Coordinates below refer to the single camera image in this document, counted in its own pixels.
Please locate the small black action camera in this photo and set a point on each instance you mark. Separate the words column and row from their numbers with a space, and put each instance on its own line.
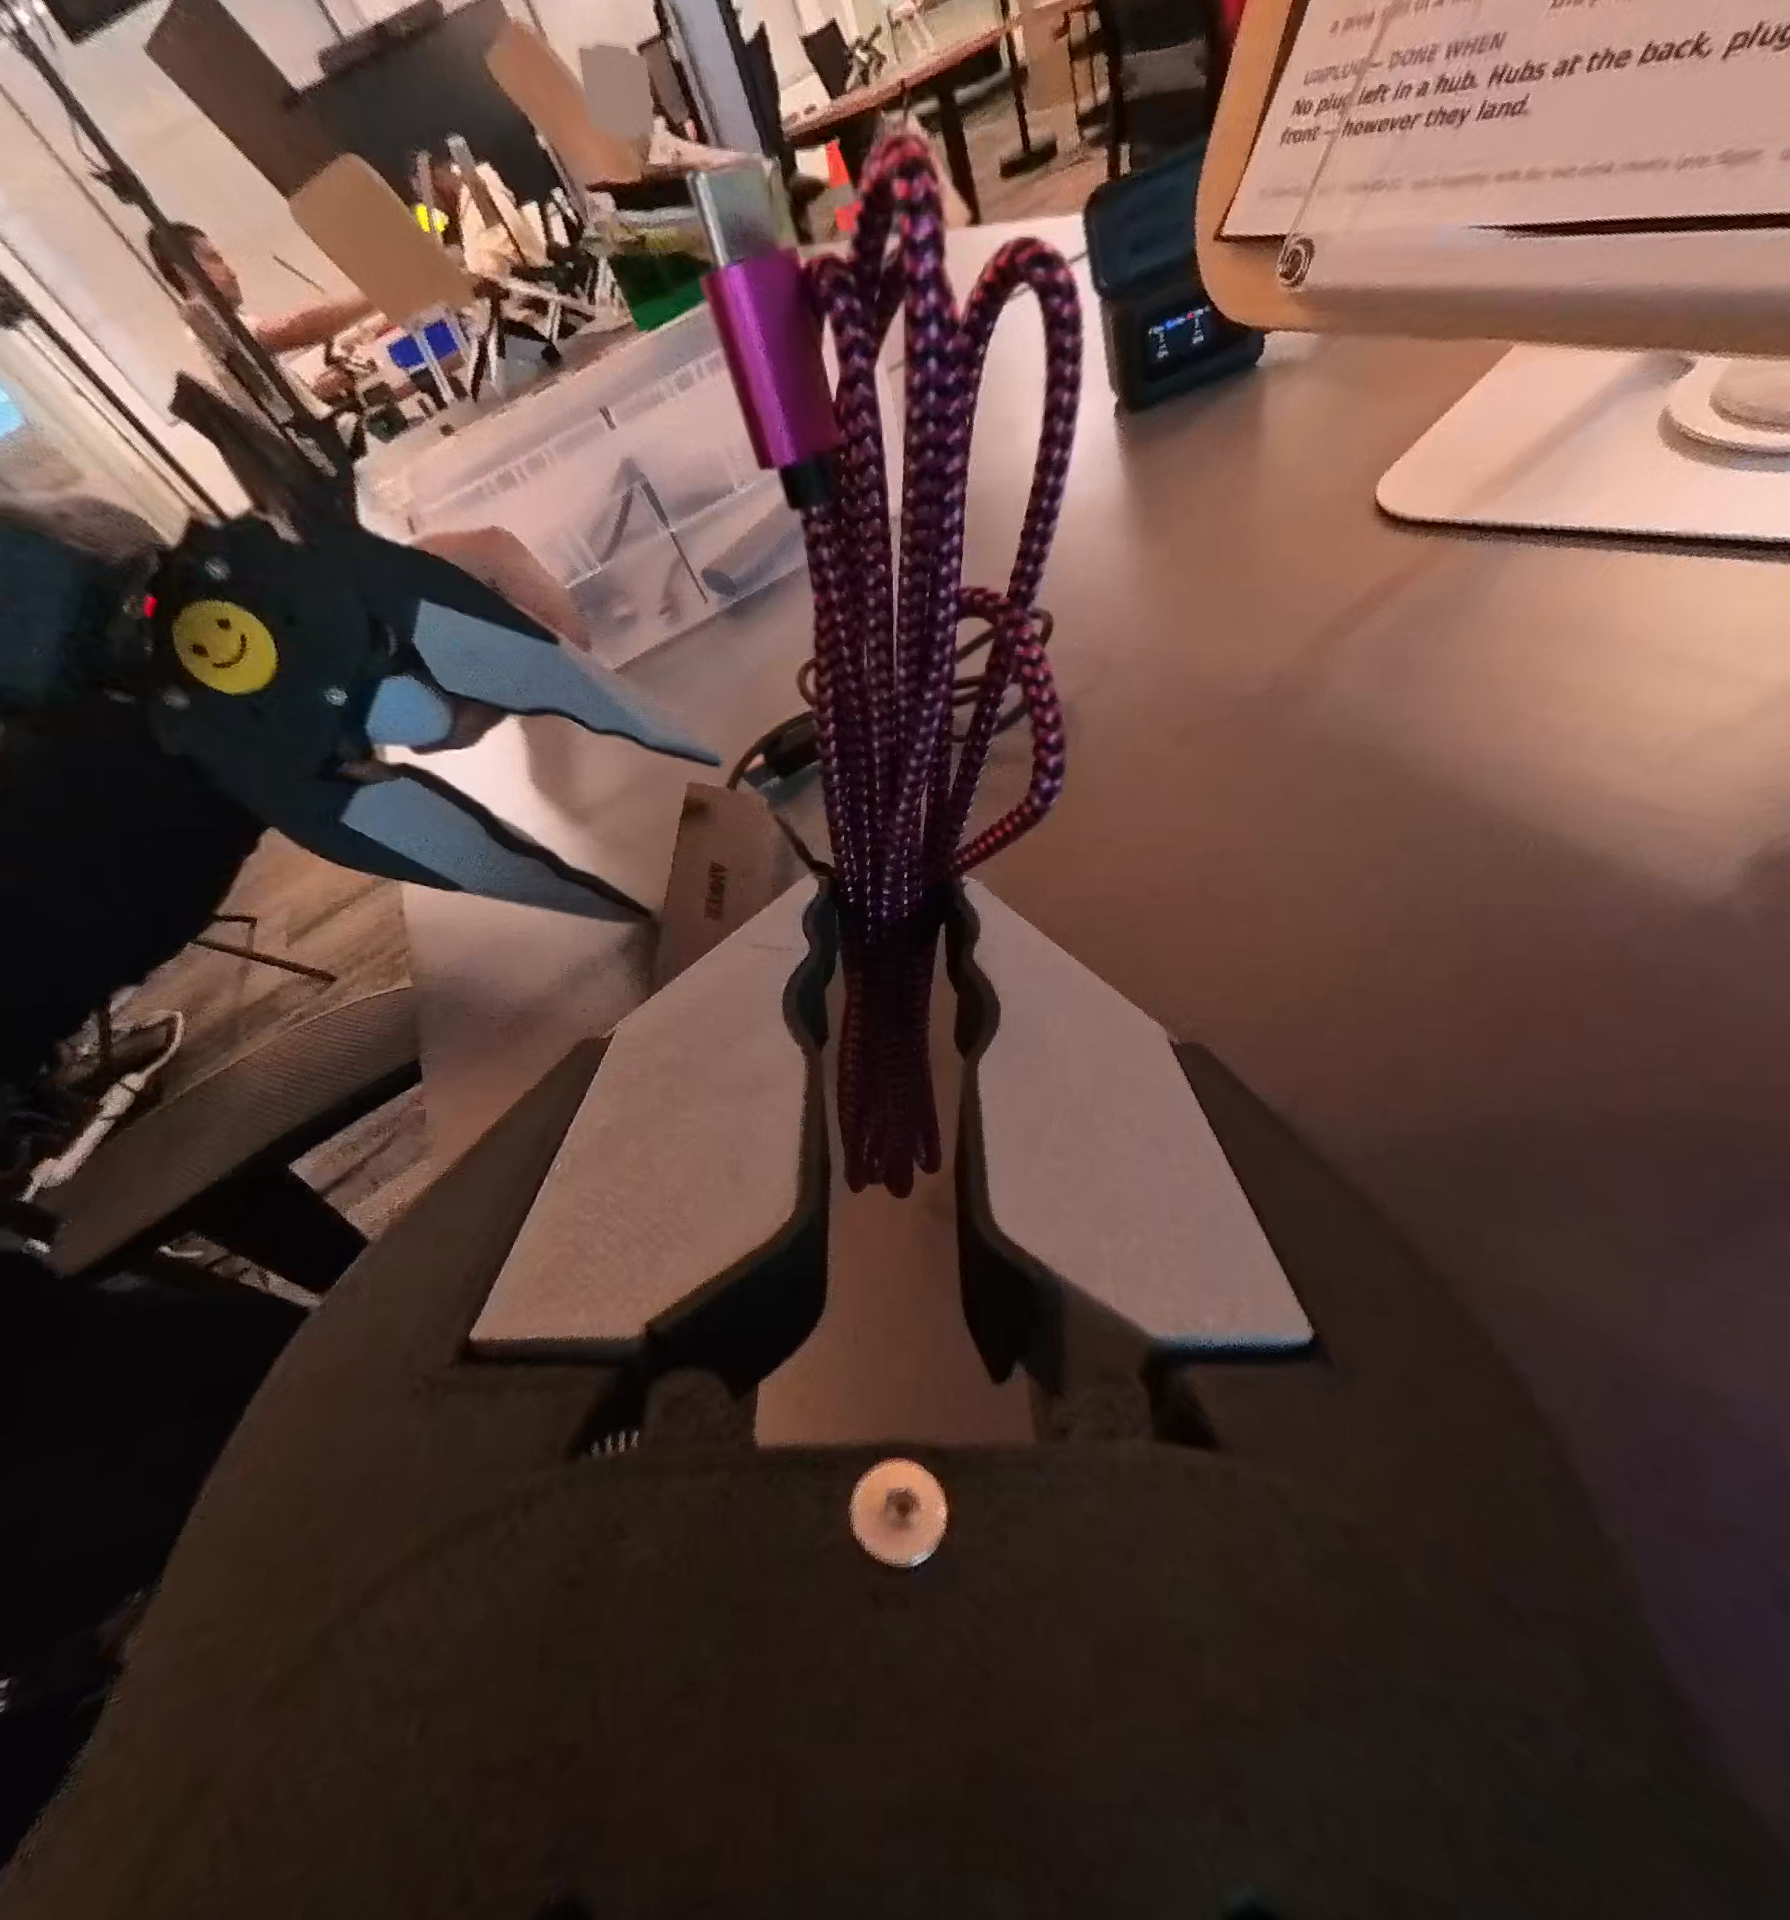
column 1172, row 285

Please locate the instruction sheet on board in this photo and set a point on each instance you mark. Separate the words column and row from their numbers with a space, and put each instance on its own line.
column 1511, row 89

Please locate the orange traffic cone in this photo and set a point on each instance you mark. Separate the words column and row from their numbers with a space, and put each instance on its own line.
column 841, row 165

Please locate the person's dark clothing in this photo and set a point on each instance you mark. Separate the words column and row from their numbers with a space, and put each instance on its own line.
column 71, row 1500

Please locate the white stand base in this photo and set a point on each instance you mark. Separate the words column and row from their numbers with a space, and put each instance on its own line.
column 1555, row 464

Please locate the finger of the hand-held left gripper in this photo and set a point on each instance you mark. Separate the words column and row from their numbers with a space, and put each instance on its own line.
column 521, row 668
column 429, row 839

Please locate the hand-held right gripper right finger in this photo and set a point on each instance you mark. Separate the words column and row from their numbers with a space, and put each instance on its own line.
column 1121, row 1183

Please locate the clear plastic bin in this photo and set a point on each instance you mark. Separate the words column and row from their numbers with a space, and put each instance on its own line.
column 535, row 449

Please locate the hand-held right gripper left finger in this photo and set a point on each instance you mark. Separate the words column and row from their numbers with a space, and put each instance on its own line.
column 672, row 1169

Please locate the person's left forearm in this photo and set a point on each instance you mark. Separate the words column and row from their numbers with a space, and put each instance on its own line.
column 57, row 900

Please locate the green plastic bin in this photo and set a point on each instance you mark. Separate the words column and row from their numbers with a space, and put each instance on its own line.
column 655, row 277

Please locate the person's left hand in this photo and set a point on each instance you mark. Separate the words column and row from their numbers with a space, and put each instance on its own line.
column 512, row 569

